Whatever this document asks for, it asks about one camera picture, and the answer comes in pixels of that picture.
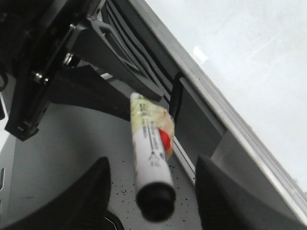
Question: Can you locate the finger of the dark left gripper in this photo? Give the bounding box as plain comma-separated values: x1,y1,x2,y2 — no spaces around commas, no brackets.
67,20,162,102

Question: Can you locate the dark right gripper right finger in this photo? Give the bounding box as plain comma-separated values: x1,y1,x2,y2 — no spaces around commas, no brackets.
195,156,307,230

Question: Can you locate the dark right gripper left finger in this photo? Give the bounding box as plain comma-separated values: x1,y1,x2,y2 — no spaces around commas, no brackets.
6,157,124,230

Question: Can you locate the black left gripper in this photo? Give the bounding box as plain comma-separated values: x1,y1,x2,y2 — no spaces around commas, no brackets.
0,0,130,141

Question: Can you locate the white whiteboard with grey frame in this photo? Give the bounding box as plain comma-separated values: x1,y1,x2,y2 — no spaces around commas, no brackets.
105,0,307,223

